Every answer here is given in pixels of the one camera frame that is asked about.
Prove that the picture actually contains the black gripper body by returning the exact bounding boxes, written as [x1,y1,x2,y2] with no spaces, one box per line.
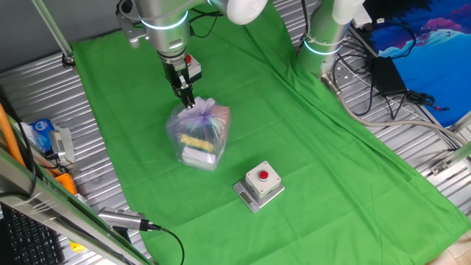
[162,60,192,96]

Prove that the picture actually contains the clear plastic bag with items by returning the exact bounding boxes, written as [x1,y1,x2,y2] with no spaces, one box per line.
[165,96,232,172]

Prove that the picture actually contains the grey red-button box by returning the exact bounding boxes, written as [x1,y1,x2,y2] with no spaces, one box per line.
[244,160,283,199]
[185,54,202,83]

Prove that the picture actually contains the yellow sponge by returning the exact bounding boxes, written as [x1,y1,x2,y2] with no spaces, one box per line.
[179,133,216,154]

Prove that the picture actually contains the white box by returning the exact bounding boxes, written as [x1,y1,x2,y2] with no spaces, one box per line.
[181,146,218,167]

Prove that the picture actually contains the grey box red button rear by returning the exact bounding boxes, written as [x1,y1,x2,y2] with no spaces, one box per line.
[233,179,286,213]

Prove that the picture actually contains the green cloth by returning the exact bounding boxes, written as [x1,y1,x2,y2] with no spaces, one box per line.
[71,0,471,265]

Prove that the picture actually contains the grey support pole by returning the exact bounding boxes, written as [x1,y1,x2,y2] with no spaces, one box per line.
[31,0,77,68]

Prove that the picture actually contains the blue tissue pack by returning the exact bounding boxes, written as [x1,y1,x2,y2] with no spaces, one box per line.
[29,118,76,165]

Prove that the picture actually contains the orange box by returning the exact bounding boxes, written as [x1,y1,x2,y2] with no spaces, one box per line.
[54,172,78,196]

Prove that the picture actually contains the orange pipe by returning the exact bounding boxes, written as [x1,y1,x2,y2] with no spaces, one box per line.
[0,102,26,169]

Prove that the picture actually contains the black power adapter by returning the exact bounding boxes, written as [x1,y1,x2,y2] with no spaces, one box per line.
[371,55,408,97]

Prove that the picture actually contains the black keyboard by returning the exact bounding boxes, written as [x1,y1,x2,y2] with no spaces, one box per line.
[0,204,65,265]

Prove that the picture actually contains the blue poster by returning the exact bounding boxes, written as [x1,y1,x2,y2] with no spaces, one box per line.
[367,0,471,128]

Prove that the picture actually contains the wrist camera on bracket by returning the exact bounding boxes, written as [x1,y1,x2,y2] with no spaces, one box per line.
[116,0,148,49]

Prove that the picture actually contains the silver depth camera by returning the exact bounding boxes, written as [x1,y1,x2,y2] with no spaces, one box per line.
[49,129,68,160]
[97,207,148,232]

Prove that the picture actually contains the black camera cable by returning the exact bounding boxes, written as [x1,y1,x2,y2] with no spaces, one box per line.
[139,219,185,265]

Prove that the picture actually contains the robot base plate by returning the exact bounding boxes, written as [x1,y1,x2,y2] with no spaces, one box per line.
[330,58,356,91]

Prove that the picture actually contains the aluminium frame beam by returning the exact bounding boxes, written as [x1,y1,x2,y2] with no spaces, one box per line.
[429,112,471,177]
[0,121,155,265]

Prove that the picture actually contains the grey conduit hose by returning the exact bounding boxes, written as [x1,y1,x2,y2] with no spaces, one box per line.
[322,73,468,146]

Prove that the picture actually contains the black coiled cable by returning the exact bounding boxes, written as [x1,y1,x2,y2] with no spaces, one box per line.
[406,90,450,111]

